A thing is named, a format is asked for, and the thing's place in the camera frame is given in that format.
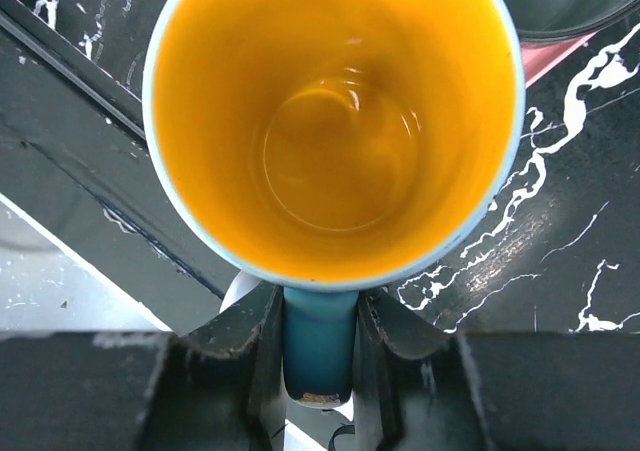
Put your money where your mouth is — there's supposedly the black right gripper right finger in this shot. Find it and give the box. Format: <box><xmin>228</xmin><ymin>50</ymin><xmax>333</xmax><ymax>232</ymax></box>
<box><xmin>353</xmin><ymin>291</ymin><xmax>639</xmax><ymax>450</ymax></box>

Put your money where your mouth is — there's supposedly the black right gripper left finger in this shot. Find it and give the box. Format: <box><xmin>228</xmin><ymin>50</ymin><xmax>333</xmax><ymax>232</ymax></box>
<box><xmin>1</xmin><ymin>285</ymin><xmax>285</xmax><ymax>450</ymax></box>

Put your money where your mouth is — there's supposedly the blue patterned mug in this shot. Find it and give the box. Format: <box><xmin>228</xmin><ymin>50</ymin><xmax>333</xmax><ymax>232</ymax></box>
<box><xmin>142</xmin><ymin>0</ymin><xmax>526</xmax><ymax>408</ymax></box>

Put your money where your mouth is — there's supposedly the white footed teacup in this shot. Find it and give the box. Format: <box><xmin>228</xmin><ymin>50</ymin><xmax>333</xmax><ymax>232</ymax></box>
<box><xmin>219</xmin><ymin>271</ymin><xmax>262</xmax><ymax>314</ymax></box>

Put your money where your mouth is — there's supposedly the pink plastic tray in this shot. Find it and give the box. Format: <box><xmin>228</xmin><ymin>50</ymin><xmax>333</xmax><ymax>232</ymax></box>
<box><xmin>521</xmin><ymin>32</ymin><xmax>596</xmax><ymax>88</ymax></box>

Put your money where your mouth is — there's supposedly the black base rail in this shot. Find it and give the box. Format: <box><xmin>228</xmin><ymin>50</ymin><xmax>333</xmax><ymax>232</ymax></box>
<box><xmin>1</xmin><ymin>0</ymin><xmax>234</xmax><ymax>334</ymax></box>

